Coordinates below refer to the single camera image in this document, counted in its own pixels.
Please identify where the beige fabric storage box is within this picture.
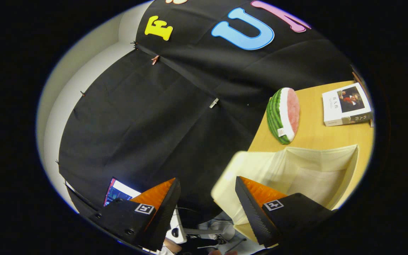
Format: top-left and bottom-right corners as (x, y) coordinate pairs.
(211, 143), (360, 245)

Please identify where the lit monitor screen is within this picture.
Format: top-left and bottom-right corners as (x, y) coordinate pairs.
(104, 177), (141, 206)

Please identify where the watermelon slice plush toy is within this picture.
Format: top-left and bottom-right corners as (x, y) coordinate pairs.
(266, 87), (301, 145)

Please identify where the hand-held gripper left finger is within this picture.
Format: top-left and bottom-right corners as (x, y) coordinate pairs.
(89, 178), (181, 251)

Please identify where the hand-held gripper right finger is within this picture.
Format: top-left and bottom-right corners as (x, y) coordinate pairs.
(235, 176), (335, 248)

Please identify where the white portrait cover book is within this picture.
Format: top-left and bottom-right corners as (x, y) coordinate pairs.
(322, 82), (374, 127)

